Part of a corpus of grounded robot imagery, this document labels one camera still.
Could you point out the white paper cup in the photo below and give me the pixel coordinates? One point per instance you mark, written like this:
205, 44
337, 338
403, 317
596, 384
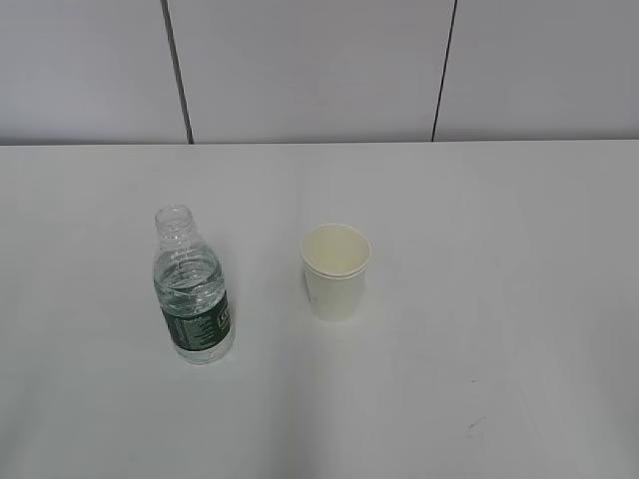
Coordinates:
335, 258

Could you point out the clear water bottle green label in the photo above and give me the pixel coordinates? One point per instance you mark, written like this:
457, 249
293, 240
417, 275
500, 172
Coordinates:
189, 283

